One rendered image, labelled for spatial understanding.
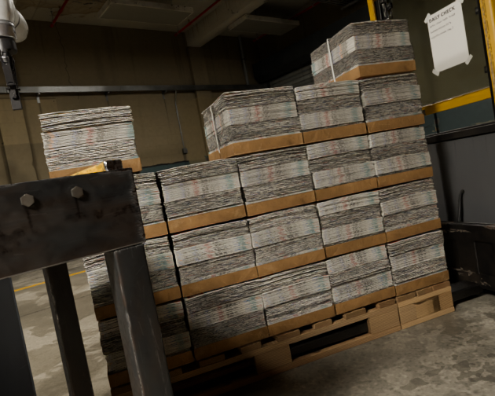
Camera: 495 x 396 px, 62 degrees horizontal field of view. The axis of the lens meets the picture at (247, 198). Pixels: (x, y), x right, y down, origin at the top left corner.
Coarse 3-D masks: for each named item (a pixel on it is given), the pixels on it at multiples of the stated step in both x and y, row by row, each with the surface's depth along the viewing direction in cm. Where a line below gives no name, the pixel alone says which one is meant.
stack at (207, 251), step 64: (192, 192) 147; (256, 192) 154; (192, 256) 145; (256, 256) 154; (384, 256) 172; (192, 320) 146; (256, 320) 153; (384, 320) 171; (128, 384) 138; (192, 384) 159
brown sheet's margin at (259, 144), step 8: (280, 136) 156; (288, 136) 158; (296, 136) 159; (232, 144) 151; (240, 144) 152; (248, 144) 152; (256, 144) 153; (264, 144) 154; (272, 144) 155; (280, 144) 157; (288, 144) 158; (296, 144) 159; (216, 152) 173; (224, 152) 162; (232, 152) 153; (240, 152) 152
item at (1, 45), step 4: (0, 40) 140; (4, 40) 141; (8, 40) 142; (12, 40) 143; (0, 44) 140; (4, 44) 141; (8, 44) 142; (12, 44) 143; (0, 48) 140; (4, 48) 141; (8, 48) 141; (12, 48) 142; (16, 48) 145; (0, 52) 143; (4, 52) 141; (8, 52) 143; (12, 52) 145; (16, 52) 146; (8, 56) 141
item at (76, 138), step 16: (64, 112) 132; (80, 112) 133; (96, 112) 135; (112, 112) 136; (128, 112) 138; (48, 128) 130; (64, 128) 132; (80, 128) 134; (96, 128) 135; (112, 128) 137; (128, 128) 138; (48, 144) 131; (64, 144) 132; (80, 144) 134; (96, 144) 135; (112, 144) 137; (128, 144) 138; (48, 160) 131; (64, 160) 133; (80, 160) 134; (96, 160) 135
